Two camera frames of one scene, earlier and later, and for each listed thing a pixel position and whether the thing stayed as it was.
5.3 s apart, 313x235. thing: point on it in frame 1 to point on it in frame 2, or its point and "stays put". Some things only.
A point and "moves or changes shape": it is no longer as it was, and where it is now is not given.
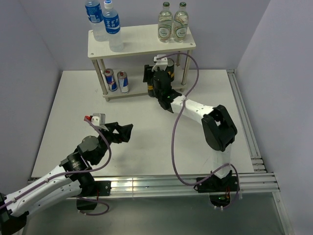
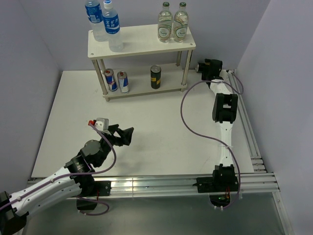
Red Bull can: (110, 80) stays put
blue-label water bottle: (111, 20) stays put
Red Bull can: (122, 76) stays put
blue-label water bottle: (95, 14) stays put
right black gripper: (148, 73) to (204, 74)
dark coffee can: (150, 90) moves or changes shape
